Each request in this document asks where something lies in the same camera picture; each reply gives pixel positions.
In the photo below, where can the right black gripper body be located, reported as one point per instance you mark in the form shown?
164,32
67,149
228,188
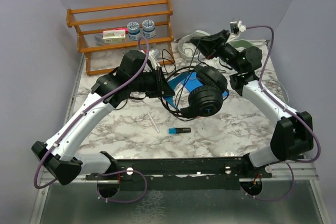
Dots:
229,54

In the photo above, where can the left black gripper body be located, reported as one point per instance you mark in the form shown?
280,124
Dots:
148,83

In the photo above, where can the black blue headphones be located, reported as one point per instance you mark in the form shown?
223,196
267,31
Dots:
203,101

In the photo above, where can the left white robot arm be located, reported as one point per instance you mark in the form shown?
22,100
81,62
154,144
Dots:
138,71

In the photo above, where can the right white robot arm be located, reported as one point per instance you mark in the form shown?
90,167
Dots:
293,134

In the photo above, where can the mint green headphones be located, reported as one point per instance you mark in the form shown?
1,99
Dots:
240,43

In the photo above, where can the grey white headphones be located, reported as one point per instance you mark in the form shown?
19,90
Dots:
185,48

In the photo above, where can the blue notebook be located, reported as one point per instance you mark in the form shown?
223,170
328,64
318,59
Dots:
189,81

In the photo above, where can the white stick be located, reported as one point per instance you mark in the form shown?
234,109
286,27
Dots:
153,122

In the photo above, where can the blue black highlighter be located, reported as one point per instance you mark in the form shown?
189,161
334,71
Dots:
179,130

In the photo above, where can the right blue white jar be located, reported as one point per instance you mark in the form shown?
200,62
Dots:
148,27

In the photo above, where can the blue white jar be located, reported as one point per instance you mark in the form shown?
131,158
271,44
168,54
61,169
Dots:
148,27
133,29

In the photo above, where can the left blue white jar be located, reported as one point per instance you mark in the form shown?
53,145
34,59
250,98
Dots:
133,29

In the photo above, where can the wooden shelf rack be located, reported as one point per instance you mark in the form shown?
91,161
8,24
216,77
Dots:
115,28

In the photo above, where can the white red box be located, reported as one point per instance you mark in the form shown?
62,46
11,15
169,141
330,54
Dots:
114,36

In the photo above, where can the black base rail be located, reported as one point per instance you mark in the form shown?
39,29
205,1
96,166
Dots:
179,173

